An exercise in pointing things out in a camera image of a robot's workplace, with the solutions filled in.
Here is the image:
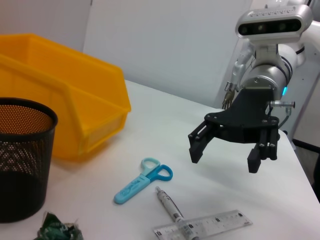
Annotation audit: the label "silver retractable pen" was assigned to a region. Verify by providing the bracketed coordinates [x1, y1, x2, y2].
[154, 186, 201, 240]

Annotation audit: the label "right gripper cable with connector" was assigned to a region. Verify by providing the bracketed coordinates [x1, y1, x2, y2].
[268, 99, 296, 130]

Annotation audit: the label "background white arm with hand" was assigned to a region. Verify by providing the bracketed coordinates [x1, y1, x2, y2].
[221, 41, 253, 111]

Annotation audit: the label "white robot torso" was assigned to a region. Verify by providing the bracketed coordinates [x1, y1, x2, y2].
[284, 19, 320, 151]

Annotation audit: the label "transparent plastic ruler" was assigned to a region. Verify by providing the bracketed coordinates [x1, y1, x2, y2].
[152, 209, 253, 240]

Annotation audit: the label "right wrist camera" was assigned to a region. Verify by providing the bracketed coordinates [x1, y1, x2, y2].
[234, 4, 314, 43]

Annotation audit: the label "green plastic wrapper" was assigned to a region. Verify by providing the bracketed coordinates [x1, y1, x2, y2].
[36, 211, 85, 240]

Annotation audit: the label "black mesh pen holder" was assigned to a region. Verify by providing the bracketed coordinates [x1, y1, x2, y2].
[0, 97, 59, 224]

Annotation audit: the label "blue scissors with sheath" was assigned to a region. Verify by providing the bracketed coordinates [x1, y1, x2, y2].
[113, 156, 174, 205]

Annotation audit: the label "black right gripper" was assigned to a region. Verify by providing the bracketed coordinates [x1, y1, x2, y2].
[187, 87, 280, 174]

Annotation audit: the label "yellow plastic storage bin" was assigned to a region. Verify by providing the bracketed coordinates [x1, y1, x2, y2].
[0, 33, 132, 163]

